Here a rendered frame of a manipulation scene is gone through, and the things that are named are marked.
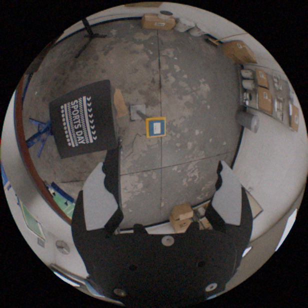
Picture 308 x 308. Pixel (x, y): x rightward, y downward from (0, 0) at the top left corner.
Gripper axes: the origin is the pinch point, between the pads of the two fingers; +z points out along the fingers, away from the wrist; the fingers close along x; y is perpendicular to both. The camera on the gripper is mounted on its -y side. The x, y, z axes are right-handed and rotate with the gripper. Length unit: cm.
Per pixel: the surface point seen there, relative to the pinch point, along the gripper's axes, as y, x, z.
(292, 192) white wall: 93, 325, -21
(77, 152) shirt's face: 20, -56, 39
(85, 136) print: 10, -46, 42
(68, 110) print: -10, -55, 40
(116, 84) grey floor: -36, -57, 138
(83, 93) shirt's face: -17, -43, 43
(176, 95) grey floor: -13, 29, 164
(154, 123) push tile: 9, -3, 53
